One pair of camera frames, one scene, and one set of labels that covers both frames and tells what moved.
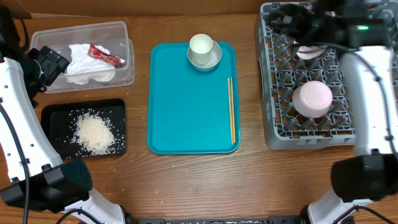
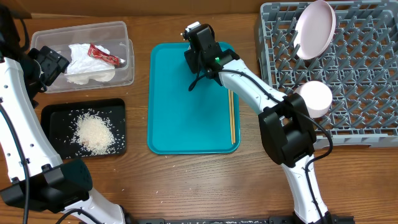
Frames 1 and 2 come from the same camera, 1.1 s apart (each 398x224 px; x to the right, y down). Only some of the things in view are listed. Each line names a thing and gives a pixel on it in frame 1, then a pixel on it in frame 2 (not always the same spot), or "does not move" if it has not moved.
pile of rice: (93, 133) does not move
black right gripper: (283, 22) -> (192, 66)
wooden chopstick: (230, 111) does not move
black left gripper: (53, 63) does not move
